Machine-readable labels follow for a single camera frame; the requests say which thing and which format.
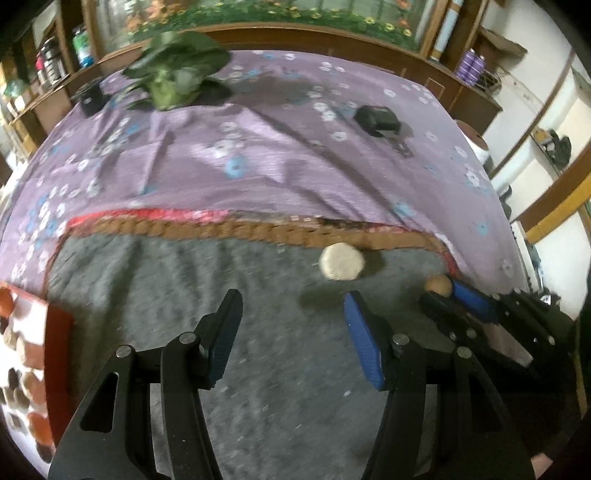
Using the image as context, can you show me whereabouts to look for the brown longan fruit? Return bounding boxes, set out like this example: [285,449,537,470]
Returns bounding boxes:
[425,274,454,298]

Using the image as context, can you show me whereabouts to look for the grey felt mat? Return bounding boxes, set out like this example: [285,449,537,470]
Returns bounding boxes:
[45,216,453,479]

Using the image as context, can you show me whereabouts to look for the red white tray box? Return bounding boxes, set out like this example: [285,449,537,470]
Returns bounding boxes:
[1,282,73,478]

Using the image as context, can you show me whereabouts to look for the white paper roll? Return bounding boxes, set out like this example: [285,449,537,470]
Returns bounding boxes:
[456,119,490,165]

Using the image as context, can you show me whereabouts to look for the black rectangular device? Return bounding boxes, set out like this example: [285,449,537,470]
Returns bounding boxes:
[353,105,414,158]

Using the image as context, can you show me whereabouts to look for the purple floral tablecloth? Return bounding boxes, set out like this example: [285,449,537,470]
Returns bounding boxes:
[1,50,527,292]

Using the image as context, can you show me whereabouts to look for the purple bottles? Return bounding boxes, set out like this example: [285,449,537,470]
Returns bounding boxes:
[456,49,486,86]

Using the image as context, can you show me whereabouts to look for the green leafy vegetable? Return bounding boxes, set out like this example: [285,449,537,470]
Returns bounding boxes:
[118,31,232,111]

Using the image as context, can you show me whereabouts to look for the floral glass cabinet panel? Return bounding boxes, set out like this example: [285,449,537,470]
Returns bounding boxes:
[82,0,448,52]

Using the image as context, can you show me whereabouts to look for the black thermos flask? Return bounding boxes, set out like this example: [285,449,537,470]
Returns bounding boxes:
[39,36,67,86]

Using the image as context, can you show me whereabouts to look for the green white bottle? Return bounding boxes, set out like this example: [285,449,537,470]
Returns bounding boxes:
[72,25,94,68]

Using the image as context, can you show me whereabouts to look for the black cylindrical mount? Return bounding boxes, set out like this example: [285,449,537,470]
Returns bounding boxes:
[72,78,110,118]

